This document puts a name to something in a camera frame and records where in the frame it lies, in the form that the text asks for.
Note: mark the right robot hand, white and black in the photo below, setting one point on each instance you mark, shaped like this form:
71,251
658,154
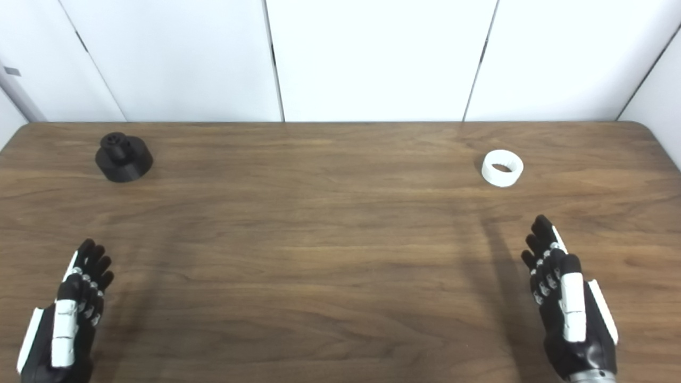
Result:
573,308

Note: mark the left robot hand, white and black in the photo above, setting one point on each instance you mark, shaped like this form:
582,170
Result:
64,324

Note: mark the round black part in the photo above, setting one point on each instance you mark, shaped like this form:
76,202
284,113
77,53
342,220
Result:
123,162

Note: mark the grey wall post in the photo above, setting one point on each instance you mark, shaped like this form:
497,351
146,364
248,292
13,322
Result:
18,93

